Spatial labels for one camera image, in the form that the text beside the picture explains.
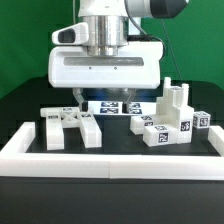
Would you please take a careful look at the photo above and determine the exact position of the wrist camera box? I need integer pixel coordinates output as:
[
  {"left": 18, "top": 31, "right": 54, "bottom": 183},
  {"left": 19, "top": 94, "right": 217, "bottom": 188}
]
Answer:
[{"left": 52, "top": 22, "right": 89, "bottom": 45}]

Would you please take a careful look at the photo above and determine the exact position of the grey thin cable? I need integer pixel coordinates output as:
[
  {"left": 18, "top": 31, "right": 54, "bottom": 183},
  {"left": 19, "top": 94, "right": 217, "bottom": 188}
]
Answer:
[{"left": 71, "top": 0, "right": 80, "bottom": 26}]

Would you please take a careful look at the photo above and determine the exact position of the white chair back frame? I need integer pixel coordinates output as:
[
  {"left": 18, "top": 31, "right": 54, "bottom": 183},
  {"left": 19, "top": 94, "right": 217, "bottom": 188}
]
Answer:
[{"left": 40, "top": 107, "right": 102, "bottom": 150}]

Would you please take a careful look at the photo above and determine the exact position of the white chair seat part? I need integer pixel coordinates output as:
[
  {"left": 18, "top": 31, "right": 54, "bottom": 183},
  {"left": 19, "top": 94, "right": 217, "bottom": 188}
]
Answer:
[{"left": 156, "top": 77, "right": 194, "bottom": 144}]

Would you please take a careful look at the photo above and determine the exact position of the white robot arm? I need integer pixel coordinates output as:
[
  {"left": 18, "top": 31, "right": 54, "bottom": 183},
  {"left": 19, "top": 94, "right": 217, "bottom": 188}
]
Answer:
[{"left": 48, "top": 0, "right": 189, "bottom": 111}]

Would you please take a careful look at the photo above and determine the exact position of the white marker sheet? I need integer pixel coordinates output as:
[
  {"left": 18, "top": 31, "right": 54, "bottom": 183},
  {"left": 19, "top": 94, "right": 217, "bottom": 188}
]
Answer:
[{"left": 84, "top": 101, "right": 156, "bottom": 116}]

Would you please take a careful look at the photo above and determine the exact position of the white tagged cube right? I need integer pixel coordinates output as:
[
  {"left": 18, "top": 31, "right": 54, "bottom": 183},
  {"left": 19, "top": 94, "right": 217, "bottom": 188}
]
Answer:
[{"left": 193, "top": 111, "right": 211, "bottom": 129}]

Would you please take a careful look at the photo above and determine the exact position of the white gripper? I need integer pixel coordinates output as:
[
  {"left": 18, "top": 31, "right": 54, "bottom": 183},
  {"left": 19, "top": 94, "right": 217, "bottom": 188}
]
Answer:
[{"left": 48, "top": 42, "right": 163, "bottom": 114}]

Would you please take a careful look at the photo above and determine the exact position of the white U-shaped fence frame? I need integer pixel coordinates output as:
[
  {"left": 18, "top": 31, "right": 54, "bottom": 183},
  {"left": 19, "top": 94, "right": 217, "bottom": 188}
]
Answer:
[{"left": 0, "top": 122, "right": 224, "bottom": 181}]

